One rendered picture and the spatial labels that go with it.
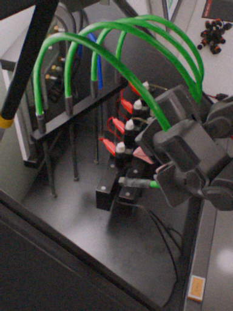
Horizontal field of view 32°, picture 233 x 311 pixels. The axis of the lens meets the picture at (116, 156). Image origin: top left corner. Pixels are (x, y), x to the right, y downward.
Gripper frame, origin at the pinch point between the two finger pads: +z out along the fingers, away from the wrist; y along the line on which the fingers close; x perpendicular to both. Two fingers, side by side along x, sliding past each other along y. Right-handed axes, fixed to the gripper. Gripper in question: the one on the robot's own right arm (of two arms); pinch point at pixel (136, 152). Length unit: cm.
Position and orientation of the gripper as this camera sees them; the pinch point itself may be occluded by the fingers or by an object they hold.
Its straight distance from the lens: 96.2
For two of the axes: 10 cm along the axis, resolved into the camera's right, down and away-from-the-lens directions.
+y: -6.2, -7.4, -2.7
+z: -5.7, 1.9, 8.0
